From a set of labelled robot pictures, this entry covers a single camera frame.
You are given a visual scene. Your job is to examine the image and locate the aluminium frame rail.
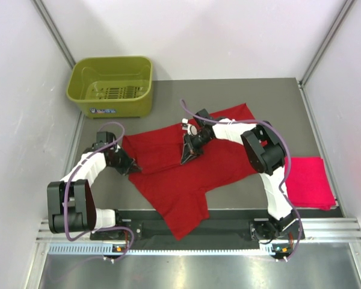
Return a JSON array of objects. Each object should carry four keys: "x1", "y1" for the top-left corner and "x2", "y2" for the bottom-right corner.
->
[{"x1": 36, "y1": 218, "x2": 361, "y2": 243}]

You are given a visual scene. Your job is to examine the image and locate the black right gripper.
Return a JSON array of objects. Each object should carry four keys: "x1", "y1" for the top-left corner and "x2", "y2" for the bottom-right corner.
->
[{"x1": 181, "y1": 131, "x2": 213, "y2": 166}]

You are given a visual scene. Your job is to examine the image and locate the folded pink t shirt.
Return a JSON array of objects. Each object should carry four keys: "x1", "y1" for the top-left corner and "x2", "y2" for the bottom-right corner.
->
[{"x1": 286, "y1": 157, "x2": 336, "y2": 211}]

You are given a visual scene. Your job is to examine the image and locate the olive green plastic basket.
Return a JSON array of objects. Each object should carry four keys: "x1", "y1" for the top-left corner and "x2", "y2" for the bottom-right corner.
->
[{"x1": 66, "y1": 56, "x2": 153, "y2": 119}]

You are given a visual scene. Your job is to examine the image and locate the slotted grey cable duct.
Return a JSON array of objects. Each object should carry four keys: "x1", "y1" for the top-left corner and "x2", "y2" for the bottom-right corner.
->
[{"x1": 48, "y1": 243, "x2": 289, "y2": 256}]

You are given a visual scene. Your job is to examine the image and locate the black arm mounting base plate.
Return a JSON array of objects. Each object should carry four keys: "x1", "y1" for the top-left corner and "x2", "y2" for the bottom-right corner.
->
[{"x1": 90, "y1": 209, "x2": 304, "y2": 250}]

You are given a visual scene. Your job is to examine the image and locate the red t shirt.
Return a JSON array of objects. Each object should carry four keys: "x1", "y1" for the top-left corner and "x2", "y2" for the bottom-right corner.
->
[{"x1": 121, "y1": 102, "x2": 265, "y2": 241}]

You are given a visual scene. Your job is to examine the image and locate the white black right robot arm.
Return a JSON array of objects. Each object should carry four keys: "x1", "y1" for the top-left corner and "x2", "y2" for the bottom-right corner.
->
[{"x1": 180, "y1": 109, "x2": 303, "y2": 242}]

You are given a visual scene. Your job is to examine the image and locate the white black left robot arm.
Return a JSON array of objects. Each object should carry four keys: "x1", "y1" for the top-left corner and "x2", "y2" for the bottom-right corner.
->
[{"x1": 47, "y1": 131, "x2": 141, "y2": 239}]

